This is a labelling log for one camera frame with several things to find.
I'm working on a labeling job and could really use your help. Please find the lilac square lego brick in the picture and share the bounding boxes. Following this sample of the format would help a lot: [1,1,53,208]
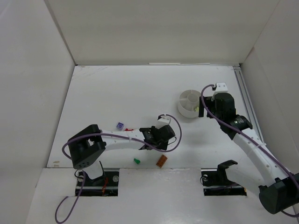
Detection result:
[116,122,124,130]

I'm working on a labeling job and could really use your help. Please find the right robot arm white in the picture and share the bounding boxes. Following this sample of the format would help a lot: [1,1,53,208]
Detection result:
[199,92,299,214]

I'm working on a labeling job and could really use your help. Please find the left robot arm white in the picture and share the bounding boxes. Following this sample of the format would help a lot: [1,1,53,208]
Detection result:
[63,124,176,180]

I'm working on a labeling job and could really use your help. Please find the white round divided container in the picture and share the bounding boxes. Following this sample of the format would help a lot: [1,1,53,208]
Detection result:
[178,90,201,119]

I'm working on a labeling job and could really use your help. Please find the small green lego piece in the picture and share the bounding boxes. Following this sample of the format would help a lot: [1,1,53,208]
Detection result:
[134,158,141,164]

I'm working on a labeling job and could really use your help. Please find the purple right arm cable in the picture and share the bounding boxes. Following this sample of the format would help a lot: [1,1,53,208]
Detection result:
[200,84,299,217]

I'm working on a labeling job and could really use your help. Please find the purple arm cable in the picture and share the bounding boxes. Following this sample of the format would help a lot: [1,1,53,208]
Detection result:
[55,113,183,224]
[200,84,299,217]

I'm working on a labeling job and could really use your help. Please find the aluminium rail right edge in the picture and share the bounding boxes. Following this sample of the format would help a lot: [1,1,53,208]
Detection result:
[233,66,264,142]

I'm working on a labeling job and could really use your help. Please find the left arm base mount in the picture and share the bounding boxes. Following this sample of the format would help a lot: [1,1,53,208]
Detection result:
[74,169,119,197]

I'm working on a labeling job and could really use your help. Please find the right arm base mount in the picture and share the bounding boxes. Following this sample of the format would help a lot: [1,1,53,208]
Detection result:
[199,160,247,196]

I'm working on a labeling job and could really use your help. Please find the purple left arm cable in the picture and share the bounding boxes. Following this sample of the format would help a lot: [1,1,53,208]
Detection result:
[55,113,183,224]

